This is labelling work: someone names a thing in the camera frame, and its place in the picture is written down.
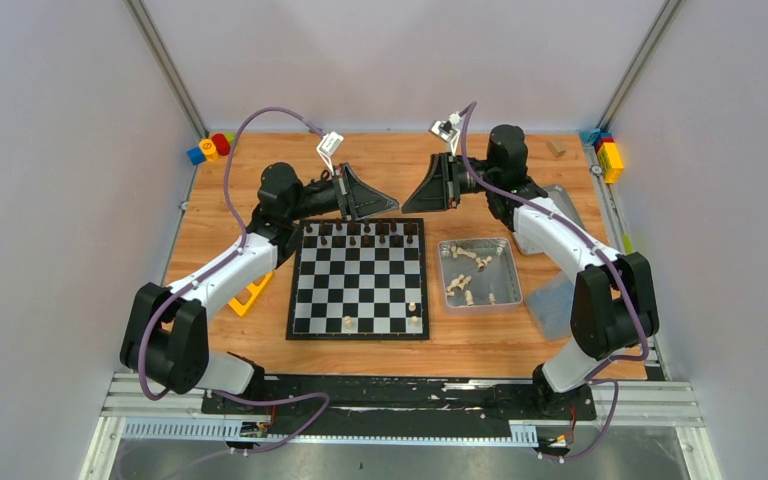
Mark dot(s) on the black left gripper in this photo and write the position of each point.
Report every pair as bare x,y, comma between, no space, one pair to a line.
343,191

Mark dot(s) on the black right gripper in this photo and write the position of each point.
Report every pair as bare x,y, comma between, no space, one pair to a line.
439,190

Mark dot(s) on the black white chessboard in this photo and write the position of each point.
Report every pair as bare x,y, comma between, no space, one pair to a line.
368,270

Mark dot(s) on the metal tin box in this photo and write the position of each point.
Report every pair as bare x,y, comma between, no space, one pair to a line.
479,277

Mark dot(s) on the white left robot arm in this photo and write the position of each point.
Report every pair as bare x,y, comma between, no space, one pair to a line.
166,340

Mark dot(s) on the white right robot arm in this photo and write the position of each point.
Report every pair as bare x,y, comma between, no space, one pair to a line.
613,301

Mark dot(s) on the small wooden block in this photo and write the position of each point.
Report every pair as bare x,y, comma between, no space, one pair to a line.
556,147

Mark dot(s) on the blue plastic bag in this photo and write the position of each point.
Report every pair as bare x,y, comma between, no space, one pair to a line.
551,306

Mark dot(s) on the coloured toy cylinders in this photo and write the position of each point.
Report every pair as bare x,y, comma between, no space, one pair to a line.
211,149

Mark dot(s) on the yellow triangular plastic stand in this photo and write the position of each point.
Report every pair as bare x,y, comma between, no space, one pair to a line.
252,292

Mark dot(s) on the coloured toy brick stack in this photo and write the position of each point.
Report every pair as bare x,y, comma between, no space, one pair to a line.
607,153

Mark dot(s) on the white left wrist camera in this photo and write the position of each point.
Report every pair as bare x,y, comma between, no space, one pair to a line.
329,144

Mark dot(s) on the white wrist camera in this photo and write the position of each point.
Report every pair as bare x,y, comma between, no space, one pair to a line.
448,129
329,144

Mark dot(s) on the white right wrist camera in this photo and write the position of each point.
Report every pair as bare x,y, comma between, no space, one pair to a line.
448,129

